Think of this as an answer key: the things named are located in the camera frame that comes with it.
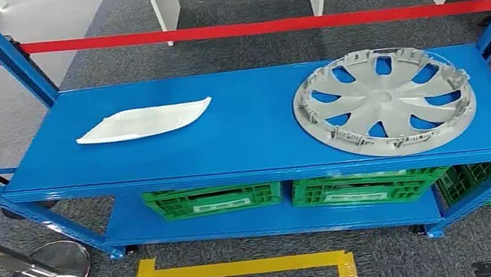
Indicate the grey plastic wheel hubcap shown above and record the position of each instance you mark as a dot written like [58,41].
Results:
[385,100]

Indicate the blue metal shelf rack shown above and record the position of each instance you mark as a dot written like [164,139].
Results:
[223,126]

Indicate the white plastic trim part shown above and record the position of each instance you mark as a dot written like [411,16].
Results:
[142,124]

